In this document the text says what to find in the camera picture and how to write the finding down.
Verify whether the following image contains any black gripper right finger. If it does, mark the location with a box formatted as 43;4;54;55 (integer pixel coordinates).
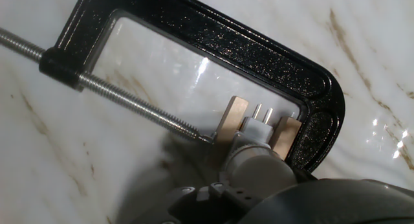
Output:
292;168;318;185

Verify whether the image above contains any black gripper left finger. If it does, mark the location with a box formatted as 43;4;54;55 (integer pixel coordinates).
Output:
129;181;263;224

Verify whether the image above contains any marble pattern sheet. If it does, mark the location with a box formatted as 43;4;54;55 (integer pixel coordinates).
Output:
0;0;414;224

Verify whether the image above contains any black metal C-clamp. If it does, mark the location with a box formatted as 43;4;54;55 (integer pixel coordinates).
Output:
0;0;346;173

